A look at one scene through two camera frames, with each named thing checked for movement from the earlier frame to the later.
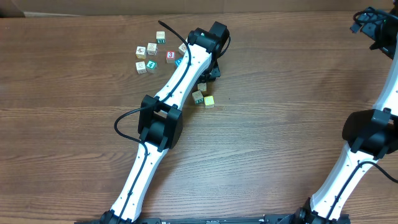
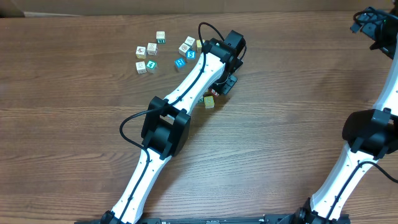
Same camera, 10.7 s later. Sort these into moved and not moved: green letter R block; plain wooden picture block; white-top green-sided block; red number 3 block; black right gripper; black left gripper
Moved: black left gripper; red number 3 block
Not moved: black right gripper; white-top green-sided block; green letter R block; plain wooden picture block
